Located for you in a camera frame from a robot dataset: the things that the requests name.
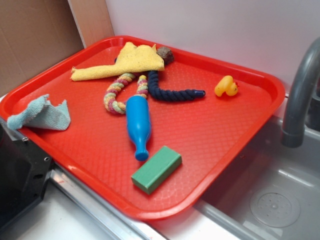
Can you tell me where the brown rock-like lump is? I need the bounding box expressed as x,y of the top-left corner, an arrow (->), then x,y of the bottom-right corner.
157,46 -> 175,65

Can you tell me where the blue plastic bottle toy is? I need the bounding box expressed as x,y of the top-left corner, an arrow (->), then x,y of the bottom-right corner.
126,95 -> 152,161

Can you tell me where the green wooden block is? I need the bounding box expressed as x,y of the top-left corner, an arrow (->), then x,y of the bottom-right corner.
131,146 -> 182,195

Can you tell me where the red plastic tray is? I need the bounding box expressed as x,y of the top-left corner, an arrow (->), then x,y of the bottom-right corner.
0,36 -> 285,221

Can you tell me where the yellow rubber duck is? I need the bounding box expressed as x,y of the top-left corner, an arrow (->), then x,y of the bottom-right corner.
214,75 -> 239,97

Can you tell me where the grey toy sink basin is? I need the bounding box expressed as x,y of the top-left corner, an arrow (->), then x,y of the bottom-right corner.
195,105 -> 320,240

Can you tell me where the multicolour braided rope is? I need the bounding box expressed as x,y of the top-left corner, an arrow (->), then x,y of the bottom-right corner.
103,72 -> 149,115

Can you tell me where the navy blue rope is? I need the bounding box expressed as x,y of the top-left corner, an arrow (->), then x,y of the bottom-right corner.
114,56 -> 206,103

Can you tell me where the light blue cloth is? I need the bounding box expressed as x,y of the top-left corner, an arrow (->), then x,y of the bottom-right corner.
7,94 -> 71,131

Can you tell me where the grey faucet spout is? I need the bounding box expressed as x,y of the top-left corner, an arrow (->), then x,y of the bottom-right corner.
280,38 -> 320,148

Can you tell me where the brown cardboard panel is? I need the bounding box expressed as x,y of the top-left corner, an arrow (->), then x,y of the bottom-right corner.
0,0 -> 84,96

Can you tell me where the yellow microfiber cloth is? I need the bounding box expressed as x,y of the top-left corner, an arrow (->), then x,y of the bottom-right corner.
70,42 -> 165,82

